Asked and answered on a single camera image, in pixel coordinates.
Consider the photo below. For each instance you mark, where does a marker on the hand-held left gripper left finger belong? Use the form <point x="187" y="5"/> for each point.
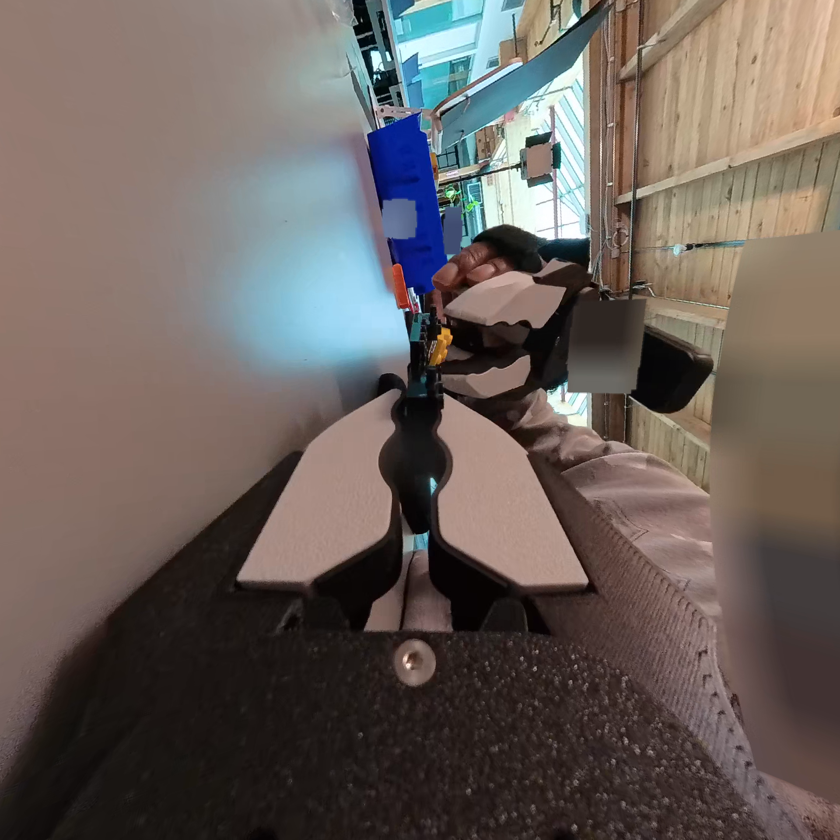
<point x="322" y="525"/>

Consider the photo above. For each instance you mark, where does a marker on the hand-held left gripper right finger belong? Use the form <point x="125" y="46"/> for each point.
<point x="512" y="525"/>

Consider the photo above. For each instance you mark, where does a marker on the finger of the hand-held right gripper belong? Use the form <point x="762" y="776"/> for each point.
<point x="512" y="299"/>
<point x="499" y="374"/>

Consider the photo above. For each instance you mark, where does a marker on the small yellow lego piece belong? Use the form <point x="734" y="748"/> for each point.
<point x="441" y="345"/>

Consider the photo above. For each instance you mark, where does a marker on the black lego chassis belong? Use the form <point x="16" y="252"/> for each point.
<point x="420" y="394"/>

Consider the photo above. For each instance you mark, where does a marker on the person's right hand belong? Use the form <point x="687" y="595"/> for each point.
<point x="492" y="256"/>

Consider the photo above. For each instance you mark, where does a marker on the orange traffic cone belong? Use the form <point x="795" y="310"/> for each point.
<point x="400" y="286"/>

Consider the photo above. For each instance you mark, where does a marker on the blue plastic bin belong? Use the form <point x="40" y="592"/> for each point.
<point x="400" y="164"/>

